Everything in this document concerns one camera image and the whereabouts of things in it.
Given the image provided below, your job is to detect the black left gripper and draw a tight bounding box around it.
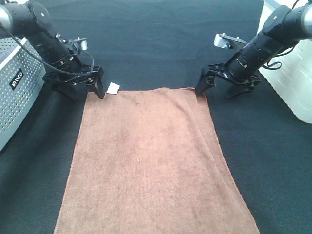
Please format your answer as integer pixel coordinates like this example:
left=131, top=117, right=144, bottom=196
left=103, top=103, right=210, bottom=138
left=43, top=42, right=105, bottom=101

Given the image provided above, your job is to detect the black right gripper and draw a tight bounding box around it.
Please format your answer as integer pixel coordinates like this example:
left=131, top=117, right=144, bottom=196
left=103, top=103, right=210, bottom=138
left=195, top=41, right=262, bottom=99

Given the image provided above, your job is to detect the brown microfibre towel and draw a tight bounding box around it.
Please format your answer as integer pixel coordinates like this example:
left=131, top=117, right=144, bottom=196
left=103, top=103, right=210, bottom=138
left=54, top=88, right=259, bottom=234

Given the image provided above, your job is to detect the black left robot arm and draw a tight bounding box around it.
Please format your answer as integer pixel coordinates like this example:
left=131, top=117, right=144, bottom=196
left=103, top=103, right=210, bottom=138
left=0, top=0, right=105, bottom=100

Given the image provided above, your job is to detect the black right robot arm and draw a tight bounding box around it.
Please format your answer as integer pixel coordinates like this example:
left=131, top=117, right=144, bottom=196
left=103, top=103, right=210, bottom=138
left=195, top=3, right=312, bottom=98

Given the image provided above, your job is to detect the grey perforated laundry basket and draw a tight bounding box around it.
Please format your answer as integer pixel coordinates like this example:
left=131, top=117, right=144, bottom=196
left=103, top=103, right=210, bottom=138
left=0, top=38, right=46, bottom=149

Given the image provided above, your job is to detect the black table cloth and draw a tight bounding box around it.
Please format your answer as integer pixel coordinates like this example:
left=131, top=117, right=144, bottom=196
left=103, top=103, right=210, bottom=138
left=0, top=0, right=312, bottom=234

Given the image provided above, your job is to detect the white plastic storage bin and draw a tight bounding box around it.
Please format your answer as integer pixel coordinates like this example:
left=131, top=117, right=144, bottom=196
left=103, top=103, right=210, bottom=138
left=257, top=0, right=312, bottom=124

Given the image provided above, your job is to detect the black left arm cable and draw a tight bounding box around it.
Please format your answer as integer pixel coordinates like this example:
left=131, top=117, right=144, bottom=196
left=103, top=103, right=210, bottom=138
left=0, top=24, right=96, bottom=78

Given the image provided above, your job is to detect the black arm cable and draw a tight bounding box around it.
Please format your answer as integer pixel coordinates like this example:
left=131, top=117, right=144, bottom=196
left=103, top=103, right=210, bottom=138
left=0, top=24, right=96, bottom=78
left=265, top=0, right=303, bottom=70

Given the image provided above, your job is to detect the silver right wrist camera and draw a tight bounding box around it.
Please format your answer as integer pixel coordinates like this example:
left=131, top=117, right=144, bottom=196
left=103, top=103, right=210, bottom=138
left=214, top=33, right=247, bottom=50

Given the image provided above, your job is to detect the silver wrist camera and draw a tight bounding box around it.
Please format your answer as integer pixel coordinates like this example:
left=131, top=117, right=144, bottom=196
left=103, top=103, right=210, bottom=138
left=214, top=33, right=247, bottom=50
left=62, top=37, right=88, bottom=51

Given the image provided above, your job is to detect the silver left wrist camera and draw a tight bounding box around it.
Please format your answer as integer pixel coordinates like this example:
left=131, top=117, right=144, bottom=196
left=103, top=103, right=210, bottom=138
left=62, top=37, right=88, bottom=51

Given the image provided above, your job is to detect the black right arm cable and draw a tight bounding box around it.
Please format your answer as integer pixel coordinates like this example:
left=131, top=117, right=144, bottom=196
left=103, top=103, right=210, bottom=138
left=265, top=0, right=303, bottom=70

